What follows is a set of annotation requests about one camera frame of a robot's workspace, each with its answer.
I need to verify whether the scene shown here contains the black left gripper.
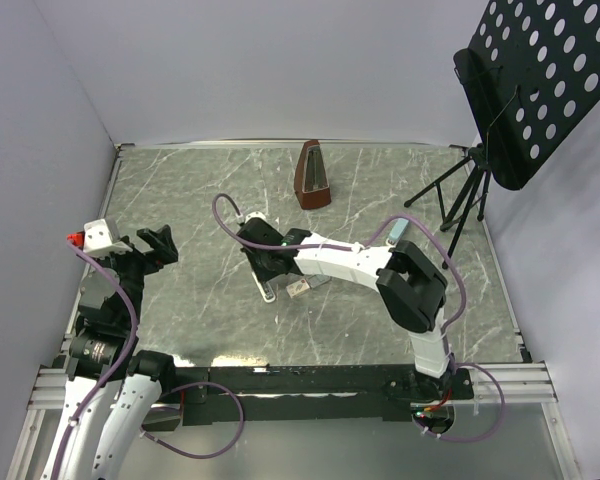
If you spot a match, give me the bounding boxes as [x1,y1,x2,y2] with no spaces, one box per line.
[78,224,176,326]

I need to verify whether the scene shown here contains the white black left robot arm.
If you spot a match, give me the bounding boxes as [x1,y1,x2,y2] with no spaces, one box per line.
[41,218,179,479]

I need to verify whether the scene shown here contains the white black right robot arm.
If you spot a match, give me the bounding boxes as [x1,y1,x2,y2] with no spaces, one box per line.
[237,217,452,398]

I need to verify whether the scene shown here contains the white staple box sleeve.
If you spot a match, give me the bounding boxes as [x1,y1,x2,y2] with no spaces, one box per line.
[286,278,311,298]

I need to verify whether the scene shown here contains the brown wooden metronome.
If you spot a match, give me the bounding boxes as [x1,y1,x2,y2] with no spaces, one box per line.
[294,140,331,210]

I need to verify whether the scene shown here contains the black perforated music stand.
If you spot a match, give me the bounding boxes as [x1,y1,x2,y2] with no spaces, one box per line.
[425,1,600,261]

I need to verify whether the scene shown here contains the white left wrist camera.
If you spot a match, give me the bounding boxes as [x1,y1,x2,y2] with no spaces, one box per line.
[67,218,132,259]

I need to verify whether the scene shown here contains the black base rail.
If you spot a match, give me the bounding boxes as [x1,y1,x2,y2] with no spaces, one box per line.
[153,364,474,426]

